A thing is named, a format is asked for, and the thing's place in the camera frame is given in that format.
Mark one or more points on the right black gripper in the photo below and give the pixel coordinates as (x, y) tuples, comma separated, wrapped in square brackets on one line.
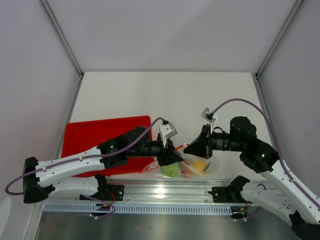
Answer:
[(202, 146)]

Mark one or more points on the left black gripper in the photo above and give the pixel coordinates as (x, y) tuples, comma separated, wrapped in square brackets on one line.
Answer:
[(172, 156)]

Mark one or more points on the green apple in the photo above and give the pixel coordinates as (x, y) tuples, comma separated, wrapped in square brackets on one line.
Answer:
[(171, 170)]

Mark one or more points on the orange peach with leaf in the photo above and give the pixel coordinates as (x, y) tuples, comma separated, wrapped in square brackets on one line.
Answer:
[(198, 165)]

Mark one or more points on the clear zip bag orange zipper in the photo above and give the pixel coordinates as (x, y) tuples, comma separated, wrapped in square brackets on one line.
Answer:
[(212, 166)]

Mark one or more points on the small orange peach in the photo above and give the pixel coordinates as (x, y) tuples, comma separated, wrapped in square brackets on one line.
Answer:
[(186, 173)]

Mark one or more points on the red plastic tray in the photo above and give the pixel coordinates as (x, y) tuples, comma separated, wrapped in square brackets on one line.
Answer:
[(81, 136)]

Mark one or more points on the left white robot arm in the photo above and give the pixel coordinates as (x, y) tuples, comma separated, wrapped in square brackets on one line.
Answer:
[(56, 178)]

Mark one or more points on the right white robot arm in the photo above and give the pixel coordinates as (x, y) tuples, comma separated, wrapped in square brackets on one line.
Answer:
[(299, 208)]

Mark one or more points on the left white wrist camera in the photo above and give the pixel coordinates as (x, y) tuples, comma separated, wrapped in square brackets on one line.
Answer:
[(166, 131)]

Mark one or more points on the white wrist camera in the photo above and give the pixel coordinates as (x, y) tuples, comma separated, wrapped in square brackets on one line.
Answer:
[(166, 131), (208, 115)]

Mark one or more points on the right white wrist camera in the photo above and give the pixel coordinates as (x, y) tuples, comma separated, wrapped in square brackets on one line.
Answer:
[(208, 115)]

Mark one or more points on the aluminium front rail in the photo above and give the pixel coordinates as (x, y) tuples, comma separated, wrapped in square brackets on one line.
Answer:
[(134, 190)]

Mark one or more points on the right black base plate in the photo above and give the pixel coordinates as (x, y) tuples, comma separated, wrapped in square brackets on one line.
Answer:
[(227, 195)]

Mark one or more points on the white slotted cable duct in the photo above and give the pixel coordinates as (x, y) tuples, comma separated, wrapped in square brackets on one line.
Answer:
[(132, 208)]

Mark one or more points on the right aluminium frame post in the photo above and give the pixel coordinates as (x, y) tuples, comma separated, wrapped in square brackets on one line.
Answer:
[(280, 36)]

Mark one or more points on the aluminium frame post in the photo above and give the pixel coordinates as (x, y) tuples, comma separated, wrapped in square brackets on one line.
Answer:
[(61, 36), (280, 36)]

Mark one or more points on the left aluminium frame post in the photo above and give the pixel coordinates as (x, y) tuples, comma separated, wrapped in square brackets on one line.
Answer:
[(61, 36)]

